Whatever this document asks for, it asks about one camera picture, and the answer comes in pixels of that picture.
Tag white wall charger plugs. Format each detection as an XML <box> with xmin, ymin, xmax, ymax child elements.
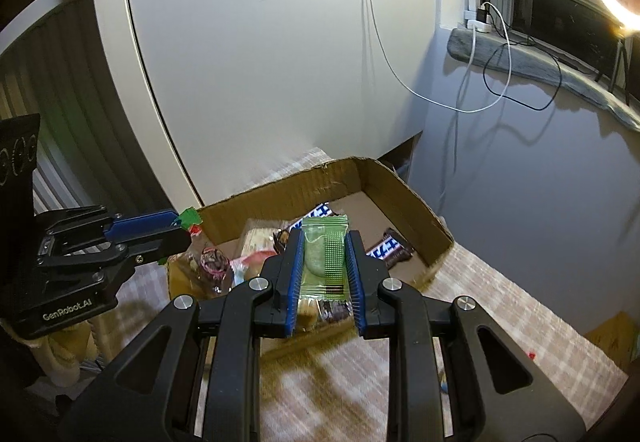
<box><xmin>465</xmin><ymin>0</ymin><xmax>493</xmax><ymax>34</ymax></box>

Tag brown cake snack packet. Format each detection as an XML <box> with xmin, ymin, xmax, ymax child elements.
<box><xmin>197</xmin><ymin>244</ymin><xmax>233</xmax><ymax>293</ymax></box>

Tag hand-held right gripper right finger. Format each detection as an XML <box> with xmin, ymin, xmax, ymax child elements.
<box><xmin>346</xmin><ymin>229</ymin><xmax>586</xmax><ymax>442</ymax></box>

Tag brown chocolate bar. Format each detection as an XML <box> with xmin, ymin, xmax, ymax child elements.
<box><xmin>364</xmin><ymin>229</ymin><xmax>416</xmax><ymax>268</ymax></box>
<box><xmin>290</xmin><ymin>203</ymin><xmax>341</xmax><ymax>230</ymax></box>

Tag black light stand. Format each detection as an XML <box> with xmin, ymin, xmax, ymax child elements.
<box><xmin>595</xmin><ymin>29</ymin><xmax>633</xmax><ymax>103</ymax></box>

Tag white wardrobe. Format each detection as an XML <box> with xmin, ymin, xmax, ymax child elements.
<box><xmin>90</xmin><ymin>0</ymin><xmax>441</xmax><ymax>210</ymax></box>

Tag small dark green packet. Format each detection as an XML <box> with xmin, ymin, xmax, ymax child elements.
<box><xmin>172</xmin><ymin>207</ymin><xmax>203</xmax><ymax>237</ymax></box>

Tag sliced bread bag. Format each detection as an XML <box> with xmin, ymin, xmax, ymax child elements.
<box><xmin>235</xmin><ymin>218</ymin><xmax>293</xmax><ymax>283</ymax></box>

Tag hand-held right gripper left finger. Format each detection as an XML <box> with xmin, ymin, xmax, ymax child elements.
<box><xmin>60</xmin><ymin>234</ymin><xmax>306</xmax><ymax>442</ymax></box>

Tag dark striped snack packet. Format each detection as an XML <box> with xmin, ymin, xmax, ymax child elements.
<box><xmin>317</xmin><ymin>299</ymin><xmax>353</xmax><ymax>323</ymax></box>

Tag plaid tablecloth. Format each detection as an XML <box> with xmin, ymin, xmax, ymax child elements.
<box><xmin>32</xmin><ymin>147</ymin><xmax>628</xmax><ymax>442</ymax></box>

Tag pale green biscuit packet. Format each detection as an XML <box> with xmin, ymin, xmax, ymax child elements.
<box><xmin>300</xmin><ymin>216</ymin><xmax>349</xmax><ymax>300</ymax></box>

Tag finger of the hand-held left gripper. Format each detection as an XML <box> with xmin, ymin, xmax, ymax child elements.
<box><xmin>104</xmin><ymin>209</ymin><xmax>181</xmax><ymax>243</ymax></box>
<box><xmin>120</xmin><ymin>224</ymin><xmax>194</xmax><ymax>268</ymax></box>

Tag black cable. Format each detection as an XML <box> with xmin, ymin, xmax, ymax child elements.
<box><xmin>482</xmin><ymin>34</ymin><xmax>563</xmax><ymax>112</ymax></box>

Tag grey stone windowsill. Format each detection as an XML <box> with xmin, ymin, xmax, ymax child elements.
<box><xmin>446</xmin><ymin>26</ymin><xmax>640</xmax><ymax>133</ymax></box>

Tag cardboard box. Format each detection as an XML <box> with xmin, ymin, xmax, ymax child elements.
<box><xmin>165</xmin><ymin>156</ymin><xmax>455</xmax><ymax>358</ymax></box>

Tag white cable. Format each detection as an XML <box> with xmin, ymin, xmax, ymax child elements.
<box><xmin>350</xmin><ymin>0</ymin><xmax>513</xmax><ymax>115</ymax></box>

